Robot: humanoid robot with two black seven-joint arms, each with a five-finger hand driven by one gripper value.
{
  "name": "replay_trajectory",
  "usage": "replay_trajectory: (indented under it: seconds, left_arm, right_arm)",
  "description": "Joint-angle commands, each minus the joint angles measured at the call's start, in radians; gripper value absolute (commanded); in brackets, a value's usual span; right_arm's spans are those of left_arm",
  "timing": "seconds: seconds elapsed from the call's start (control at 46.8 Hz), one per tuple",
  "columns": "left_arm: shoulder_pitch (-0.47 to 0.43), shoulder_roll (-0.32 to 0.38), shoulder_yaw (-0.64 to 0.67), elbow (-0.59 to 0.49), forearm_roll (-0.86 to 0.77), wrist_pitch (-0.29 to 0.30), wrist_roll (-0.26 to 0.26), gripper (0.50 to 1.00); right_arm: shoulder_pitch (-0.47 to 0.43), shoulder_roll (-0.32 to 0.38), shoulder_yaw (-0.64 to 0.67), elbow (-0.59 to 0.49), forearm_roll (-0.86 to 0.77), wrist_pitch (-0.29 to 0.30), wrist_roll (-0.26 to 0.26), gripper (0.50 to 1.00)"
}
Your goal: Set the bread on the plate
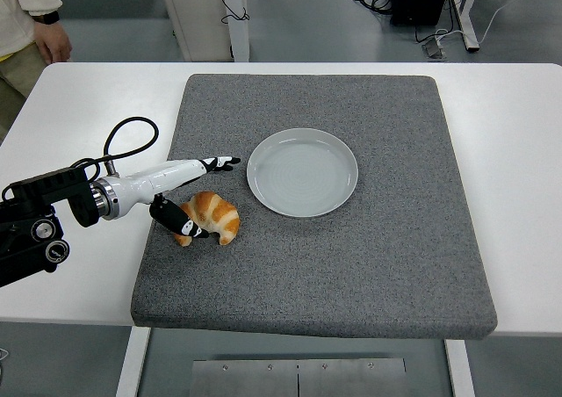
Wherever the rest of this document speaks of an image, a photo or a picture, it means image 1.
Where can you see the person's hand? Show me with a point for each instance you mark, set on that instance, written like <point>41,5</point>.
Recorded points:
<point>53,41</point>

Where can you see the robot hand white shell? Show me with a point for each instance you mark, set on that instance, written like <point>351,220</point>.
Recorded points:
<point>162,177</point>

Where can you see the golden brown croissant bread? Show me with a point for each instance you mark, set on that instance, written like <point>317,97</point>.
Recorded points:
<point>221,212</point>

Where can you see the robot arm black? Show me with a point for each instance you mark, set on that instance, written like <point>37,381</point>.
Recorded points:
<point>26,239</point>

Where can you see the round pale grey plate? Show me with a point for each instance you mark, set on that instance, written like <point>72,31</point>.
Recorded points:
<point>303,173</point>

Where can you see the black wrist watch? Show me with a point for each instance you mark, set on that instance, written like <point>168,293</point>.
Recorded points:
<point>46,18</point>

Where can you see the person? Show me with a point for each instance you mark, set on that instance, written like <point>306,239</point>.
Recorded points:
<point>17,6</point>

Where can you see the beige cabinet panel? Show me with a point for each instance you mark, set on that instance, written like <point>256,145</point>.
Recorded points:
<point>193,15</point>

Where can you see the grey felt mat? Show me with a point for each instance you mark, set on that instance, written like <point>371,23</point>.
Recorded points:
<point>307,261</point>

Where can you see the white table leg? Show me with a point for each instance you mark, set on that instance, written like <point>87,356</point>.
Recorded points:
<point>460,370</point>
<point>131,362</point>

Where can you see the small grey metal pedal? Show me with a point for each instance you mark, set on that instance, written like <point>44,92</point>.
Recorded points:
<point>434,48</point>

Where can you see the black equipment box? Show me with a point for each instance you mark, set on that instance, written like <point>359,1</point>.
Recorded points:
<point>417,2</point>

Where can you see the white desk leg with foot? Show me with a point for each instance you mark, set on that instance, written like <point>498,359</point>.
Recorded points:
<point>466,15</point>

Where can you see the white upright post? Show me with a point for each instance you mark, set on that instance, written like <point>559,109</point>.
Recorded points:
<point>237,37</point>

